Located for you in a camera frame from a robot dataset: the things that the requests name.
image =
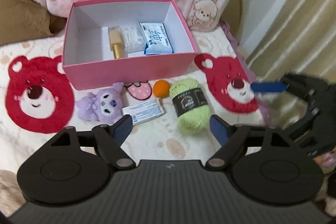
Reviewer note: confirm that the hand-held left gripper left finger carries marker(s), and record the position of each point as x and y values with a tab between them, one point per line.
123	129

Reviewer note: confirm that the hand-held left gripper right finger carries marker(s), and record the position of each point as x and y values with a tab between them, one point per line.
218	129

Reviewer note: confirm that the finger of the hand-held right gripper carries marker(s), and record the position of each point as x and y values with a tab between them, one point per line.
267	87

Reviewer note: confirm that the small white packet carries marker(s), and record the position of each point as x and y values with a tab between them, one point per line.
144	111

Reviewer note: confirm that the green yarn skein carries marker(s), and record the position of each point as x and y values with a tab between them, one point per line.
191	119

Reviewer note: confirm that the purple plush toy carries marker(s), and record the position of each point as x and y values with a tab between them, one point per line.
102	104

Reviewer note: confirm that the orange makeup sponge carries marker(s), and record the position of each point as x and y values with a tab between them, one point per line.
161	88

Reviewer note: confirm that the pink cardboard box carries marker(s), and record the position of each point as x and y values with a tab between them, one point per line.
126	73

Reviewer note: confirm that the beige foundation bottle gold cap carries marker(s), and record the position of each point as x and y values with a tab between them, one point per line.
118	43

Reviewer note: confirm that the clear floss pick box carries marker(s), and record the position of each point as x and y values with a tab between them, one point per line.
131	37

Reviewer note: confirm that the blue wet wipes pack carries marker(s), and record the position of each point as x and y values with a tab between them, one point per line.
157	39

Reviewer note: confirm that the purple frilled bedsheet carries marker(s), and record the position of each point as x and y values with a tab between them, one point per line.
232	37

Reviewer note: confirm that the gold curtain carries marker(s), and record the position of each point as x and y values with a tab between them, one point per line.
302	29

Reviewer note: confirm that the beige bed headboard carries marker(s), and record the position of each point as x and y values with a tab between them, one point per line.
239	16

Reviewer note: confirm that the red bear printed blanket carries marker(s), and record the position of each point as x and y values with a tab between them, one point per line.
39	98

